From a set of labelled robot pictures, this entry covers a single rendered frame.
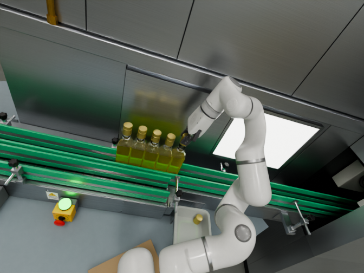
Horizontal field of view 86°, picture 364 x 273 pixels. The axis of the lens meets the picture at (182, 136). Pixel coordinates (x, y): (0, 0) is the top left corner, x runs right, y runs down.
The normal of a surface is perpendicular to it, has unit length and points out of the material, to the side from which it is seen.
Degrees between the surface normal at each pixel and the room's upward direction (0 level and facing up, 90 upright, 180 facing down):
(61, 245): 0
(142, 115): 90
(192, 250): 24
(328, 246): 90
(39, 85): 90
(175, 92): 90
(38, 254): 0
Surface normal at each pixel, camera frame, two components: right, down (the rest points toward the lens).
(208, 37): -0.02, 0.68
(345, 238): -0.96, -0.23
